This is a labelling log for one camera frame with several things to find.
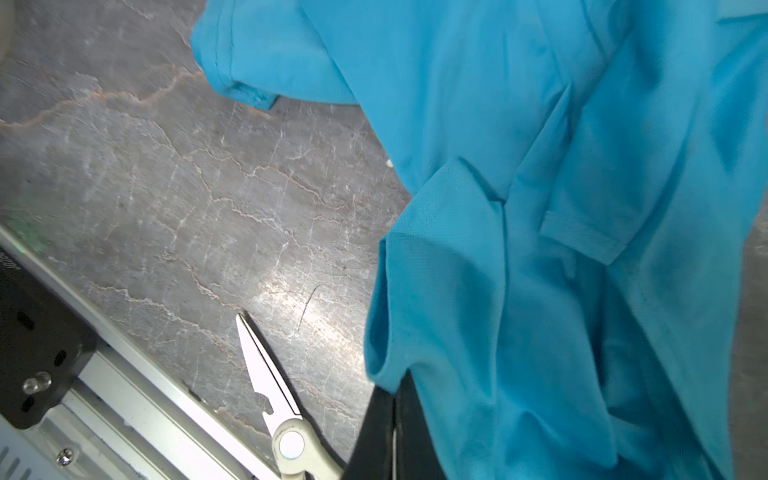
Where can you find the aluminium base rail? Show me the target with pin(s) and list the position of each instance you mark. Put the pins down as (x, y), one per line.
(125, 416)

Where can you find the teal t-shirt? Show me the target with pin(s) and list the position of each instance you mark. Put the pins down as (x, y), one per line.
(563, 286)

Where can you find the white handled scissors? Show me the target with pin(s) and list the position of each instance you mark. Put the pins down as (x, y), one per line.
(296, 446)

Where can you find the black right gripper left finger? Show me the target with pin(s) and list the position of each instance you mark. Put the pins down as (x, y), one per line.
(372, 457)

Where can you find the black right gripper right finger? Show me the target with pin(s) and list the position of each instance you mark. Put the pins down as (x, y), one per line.
(414, 454)

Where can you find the black rail bracket right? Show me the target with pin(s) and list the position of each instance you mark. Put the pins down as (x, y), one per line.
(44, 346)

